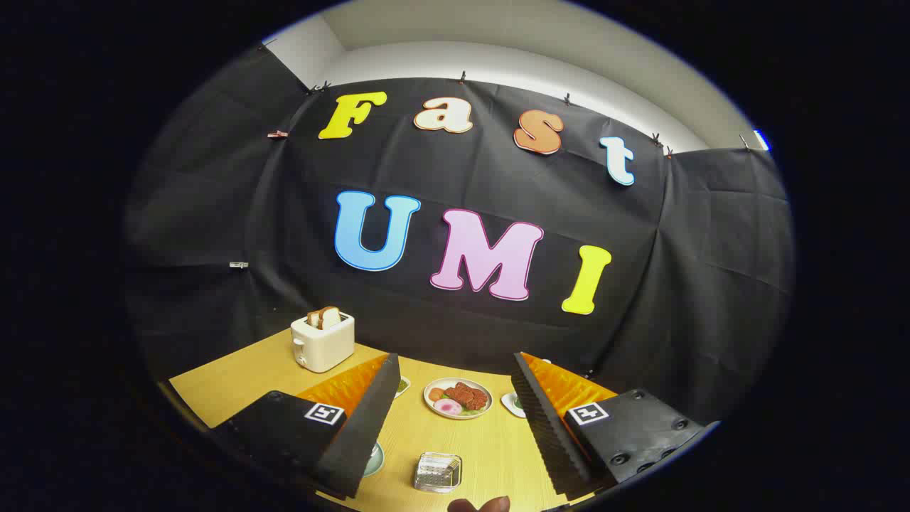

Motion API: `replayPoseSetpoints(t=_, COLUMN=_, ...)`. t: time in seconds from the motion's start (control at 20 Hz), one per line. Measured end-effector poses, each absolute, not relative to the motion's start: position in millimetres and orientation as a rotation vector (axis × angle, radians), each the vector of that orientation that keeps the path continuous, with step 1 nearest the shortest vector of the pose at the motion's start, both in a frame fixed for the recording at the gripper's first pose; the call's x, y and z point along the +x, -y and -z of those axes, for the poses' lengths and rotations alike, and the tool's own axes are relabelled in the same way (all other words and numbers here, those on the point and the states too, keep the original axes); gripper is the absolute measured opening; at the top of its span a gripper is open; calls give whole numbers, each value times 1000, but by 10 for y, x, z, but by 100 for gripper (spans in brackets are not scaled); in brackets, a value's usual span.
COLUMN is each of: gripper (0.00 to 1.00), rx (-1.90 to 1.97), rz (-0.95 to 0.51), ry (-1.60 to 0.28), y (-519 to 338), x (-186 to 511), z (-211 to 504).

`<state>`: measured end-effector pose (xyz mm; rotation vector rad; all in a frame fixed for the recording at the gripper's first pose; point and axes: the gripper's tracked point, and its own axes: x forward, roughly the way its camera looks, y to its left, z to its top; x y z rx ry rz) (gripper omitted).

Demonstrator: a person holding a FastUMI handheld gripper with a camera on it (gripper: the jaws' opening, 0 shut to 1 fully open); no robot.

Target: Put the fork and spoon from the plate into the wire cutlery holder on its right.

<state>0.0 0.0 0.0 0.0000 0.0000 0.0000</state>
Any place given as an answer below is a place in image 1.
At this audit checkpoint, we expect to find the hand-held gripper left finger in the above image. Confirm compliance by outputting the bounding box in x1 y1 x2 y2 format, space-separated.
210 353 401 500

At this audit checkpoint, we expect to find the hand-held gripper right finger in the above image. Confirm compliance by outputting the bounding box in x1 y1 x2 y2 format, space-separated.
511 351 720 501

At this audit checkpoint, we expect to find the white plate of food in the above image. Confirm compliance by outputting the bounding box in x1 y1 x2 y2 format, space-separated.
424 378 493 420

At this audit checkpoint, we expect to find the brown meat piece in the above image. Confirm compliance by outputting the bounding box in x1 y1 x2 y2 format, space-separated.
444 383 489 411

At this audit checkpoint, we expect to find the white toaster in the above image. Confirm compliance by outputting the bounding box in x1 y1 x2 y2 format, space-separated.
290 313 355 374

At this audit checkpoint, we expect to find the black backdrop cloth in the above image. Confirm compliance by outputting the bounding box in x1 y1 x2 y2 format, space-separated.
124 43 796 427

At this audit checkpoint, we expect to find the metal wire basket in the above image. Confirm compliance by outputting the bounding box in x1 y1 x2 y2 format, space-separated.
414 452 463 494

